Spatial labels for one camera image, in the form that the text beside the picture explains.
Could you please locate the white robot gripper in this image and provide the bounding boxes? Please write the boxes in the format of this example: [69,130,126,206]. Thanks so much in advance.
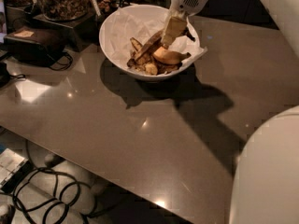
[161,0,208,47]

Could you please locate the brown spotted banana peel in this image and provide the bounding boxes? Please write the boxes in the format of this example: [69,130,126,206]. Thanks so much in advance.
[130,26,196,63]

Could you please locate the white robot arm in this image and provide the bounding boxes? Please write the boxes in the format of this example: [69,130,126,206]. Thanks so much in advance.
[160,0,299,224]

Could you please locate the white ceramic bowl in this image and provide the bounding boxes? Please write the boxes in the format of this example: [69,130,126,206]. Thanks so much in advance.
[99,5,206,82]

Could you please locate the yellow banana piece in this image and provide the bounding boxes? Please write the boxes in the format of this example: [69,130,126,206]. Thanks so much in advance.
[152,47,191,65]

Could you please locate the small banana peel scraps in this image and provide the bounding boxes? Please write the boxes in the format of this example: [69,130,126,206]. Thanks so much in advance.
[127,59,182,76]

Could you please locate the white paper bowl liner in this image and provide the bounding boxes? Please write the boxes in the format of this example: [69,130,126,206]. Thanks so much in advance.
[102,5,207,66]

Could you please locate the dark metal jar stand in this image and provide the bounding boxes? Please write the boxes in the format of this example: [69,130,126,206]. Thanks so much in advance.
[34,11,98,52]

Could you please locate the glass jar of nuts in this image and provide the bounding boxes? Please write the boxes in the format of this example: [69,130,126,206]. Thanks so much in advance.
[37,0,89,21]

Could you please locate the black box device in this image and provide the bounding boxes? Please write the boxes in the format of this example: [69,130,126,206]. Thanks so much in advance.
[4,26,66,67]

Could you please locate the white box on floor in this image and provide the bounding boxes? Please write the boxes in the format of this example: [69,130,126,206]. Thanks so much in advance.
[0,148,31,193]

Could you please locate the black cable on table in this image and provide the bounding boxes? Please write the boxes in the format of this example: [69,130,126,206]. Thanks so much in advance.
[48,51,75,72]

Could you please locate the black floor cables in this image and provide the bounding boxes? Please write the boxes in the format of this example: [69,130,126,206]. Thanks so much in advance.
[0,140,125,224]

